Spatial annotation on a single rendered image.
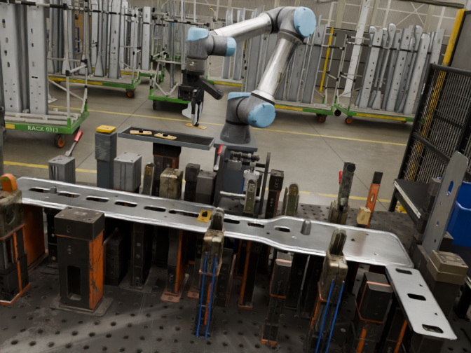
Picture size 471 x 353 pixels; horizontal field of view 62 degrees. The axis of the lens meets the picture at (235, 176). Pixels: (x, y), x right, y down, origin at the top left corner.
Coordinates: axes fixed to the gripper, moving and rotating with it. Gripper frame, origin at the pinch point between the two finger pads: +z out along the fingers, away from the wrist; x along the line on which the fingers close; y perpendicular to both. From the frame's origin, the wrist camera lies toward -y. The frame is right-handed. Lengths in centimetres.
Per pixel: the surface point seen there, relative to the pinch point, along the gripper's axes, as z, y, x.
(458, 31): -58, -133, -272
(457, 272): 20, -96, 34
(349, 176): 7, -62, 8
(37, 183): 23, 43, 39
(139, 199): 23.3, 6.2, 31.4
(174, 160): 15.5, 5.4, 6.1
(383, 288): 25, -77, 43
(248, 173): 12.9, -26.4, 10.0
